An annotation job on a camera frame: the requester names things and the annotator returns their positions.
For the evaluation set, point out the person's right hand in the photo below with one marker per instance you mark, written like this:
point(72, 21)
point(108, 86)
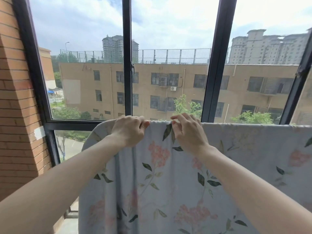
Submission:
point(191, 137)

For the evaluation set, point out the person's left hand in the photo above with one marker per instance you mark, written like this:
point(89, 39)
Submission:
point(126, 134)

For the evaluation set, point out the person's left thumb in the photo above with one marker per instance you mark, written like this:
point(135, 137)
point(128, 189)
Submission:
point(144, 125)

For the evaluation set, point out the person's right thumb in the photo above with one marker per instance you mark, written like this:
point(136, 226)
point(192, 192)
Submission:
point(176, 130)

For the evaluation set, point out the floral bed sheet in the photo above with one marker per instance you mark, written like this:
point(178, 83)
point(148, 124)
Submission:
point(165, 182)

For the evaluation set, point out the person's left forearm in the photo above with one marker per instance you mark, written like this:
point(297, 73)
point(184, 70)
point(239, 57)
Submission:
point(58, 182)

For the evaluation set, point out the person's right forearm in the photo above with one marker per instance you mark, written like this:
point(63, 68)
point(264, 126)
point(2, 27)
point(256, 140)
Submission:
point(248, 192)

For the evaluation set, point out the small green tree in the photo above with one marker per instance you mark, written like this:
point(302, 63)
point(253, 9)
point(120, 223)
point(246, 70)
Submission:
point(182, 105)

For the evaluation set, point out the white air conditioner unit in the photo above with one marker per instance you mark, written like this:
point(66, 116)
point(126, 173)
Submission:
point(173, 88)

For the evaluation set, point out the long tan building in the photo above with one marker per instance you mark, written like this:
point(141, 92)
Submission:
point(146, 80)

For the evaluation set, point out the green bushes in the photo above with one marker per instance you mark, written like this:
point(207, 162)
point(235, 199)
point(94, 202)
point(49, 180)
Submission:
point(68, 113)

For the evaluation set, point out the low green tree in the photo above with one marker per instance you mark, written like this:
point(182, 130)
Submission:
point(253, 118)

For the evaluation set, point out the tall grey tower building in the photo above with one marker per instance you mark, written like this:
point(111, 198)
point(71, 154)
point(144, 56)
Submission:
point(112, 48)

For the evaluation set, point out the street lamp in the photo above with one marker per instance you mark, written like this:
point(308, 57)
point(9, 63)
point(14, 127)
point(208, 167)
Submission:
point(66, 51)

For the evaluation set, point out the orange brick building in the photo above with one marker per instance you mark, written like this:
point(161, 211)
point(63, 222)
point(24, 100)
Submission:
point(46, 65)

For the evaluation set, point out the wide beige apartment block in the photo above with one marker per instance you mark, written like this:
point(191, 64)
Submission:
point(265, 48)

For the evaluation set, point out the dark window frame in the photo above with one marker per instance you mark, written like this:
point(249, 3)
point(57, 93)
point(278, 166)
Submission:
point(127, 70)

